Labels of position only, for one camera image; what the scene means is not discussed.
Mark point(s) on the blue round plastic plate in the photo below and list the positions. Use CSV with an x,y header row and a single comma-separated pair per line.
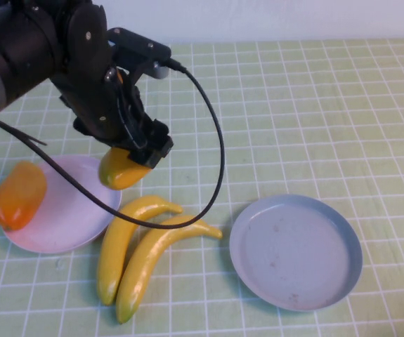
x,y
293,252

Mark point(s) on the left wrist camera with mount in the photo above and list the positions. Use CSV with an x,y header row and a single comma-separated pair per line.
x,y
135,45

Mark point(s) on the orange plastic mango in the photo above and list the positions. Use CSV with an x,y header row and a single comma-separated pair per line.
x,y
19,196

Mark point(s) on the black zip tie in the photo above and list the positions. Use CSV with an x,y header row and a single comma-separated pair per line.
x,y
38,142

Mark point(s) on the yellow plastic banana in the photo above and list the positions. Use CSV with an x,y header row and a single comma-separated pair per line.
x,y
142,267
114,252

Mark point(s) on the yellow plastic mango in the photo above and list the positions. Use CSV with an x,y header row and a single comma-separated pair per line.
x,y
117,175

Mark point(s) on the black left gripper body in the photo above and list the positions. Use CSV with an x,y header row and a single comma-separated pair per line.
x,y
99,112

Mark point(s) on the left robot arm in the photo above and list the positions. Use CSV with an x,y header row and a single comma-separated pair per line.
x,y
19,45

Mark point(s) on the green checked tablecloth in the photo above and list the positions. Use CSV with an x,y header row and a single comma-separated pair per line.
x,y
293,105

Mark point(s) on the pink round plastic plate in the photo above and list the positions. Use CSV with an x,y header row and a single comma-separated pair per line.
x,y
68,224

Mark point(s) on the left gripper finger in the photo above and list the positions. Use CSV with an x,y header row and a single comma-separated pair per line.
x,y
152,151

